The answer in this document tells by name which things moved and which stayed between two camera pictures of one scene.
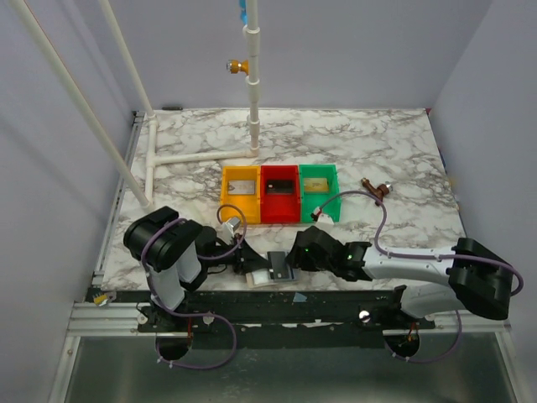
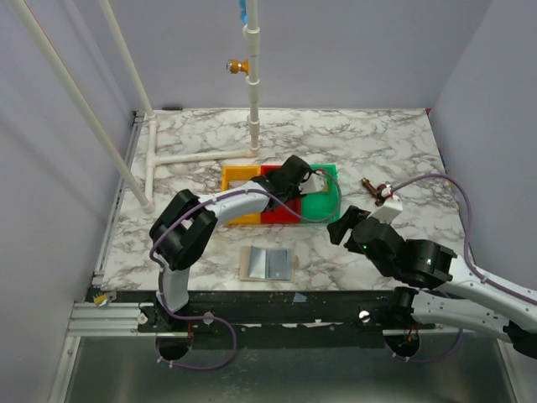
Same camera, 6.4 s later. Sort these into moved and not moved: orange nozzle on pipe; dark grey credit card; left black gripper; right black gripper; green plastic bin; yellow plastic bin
Moved: right black gripper; left black gripper
Not moved: dark grey credit card; orange nozzle on pipe; green plastic bin; yellow plastic bin
